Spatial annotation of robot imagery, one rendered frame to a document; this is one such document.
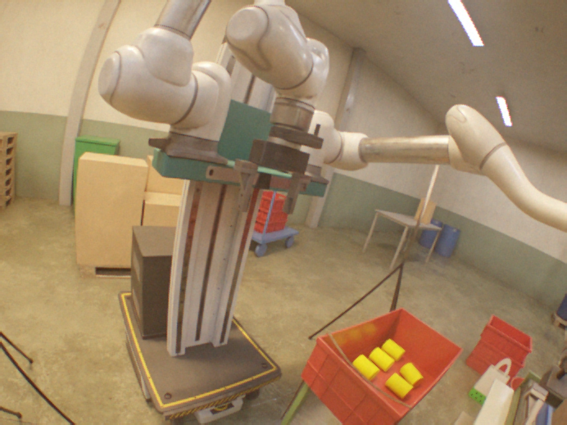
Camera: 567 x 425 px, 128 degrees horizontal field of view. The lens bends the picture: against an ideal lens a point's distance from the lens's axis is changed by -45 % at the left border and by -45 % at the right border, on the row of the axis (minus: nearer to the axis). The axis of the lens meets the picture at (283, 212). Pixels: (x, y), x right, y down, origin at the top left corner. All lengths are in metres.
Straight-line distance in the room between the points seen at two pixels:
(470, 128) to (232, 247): 0.99
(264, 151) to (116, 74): 0.34
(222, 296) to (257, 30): 1.12
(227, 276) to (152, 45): 0.98
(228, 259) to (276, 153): 0.75
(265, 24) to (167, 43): 0.26
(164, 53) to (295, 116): 0.31
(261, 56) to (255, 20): 0.06
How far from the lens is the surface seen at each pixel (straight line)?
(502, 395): 0.86
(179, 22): 0.62
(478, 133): 0.67
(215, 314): 1.37
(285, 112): 0.52
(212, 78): 0.71
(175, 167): 0.68
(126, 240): 2.32
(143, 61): 0.57
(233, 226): 1.12
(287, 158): 0.54
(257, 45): 0.39
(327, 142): 0.99
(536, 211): 0.64
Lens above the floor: 1.39
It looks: 13 degrees down
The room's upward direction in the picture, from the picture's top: 16 degrees clockwise
